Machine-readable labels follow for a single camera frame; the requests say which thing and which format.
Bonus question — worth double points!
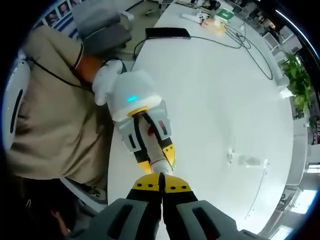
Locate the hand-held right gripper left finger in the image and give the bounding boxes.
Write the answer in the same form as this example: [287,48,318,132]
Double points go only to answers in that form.
[66,172,163,240]

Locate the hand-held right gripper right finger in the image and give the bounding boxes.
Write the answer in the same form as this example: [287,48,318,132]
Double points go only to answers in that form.
[162,173,270,240]

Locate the white pump bottle red label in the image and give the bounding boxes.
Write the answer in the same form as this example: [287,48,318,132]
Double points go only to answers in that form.
[139,117,175,176]

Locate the person's left hand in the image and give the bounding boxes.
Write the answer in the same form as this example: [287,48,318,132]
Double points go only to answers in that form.
[91,60,124,106]

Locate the white curved chair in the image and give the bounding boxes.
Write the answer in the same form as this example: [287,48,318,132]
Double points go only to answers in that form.
[61,176,109,206]

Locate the grey office chair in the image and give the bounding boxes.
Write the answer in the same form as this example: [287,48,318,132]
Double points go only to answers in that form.
[74,0,135,55]

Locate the black flat tablet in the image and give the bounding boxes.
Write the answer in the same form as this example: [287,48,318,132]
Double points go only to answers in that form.
[145,27,191,40]

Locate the white controller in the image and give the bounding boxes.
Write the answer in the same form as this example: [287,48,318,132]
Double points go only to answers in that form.
[181,12,210,25]

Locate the person's dark trousers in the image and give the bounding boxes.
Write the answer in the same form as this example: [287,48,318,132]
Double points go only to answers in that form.
[4,174,83,240]

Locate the white chest device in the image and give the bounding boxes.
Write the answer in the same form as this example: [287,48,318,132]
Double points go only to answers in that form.
[4,56,35,152]

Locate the green box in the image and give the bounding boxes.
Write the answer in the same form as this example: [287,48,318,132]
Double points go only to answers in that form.
[216,8,236,22]

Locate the white plant pot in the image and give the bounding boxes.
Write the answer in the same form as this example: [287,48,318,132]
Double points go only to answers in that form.
[279,86,295,99]

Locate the green leafy plant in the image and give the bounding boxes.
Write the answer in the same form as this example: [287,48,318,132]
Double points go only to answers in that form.
[281,51,313,118]

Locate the black wrist strap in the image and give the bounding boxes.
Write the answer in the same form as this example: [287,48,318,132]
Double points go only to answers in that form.
[109,57,126,75]

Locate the black tablet cable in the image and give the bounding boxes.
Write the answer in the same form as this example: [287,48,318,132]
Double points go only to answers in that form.
[133,37,151,62]

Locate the black chest device cord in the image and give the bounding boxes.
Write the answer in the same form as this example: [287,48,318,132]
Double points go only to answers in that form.
[31,57,84,89]

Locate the blue white wall poster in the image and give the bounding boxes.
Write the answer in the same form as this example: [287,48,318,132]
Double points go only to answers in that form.
[37,0,83,40]

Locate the long black table cable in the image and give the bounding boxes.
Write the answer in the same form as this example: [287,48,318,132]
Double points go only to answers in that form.
[189,23,275,81]

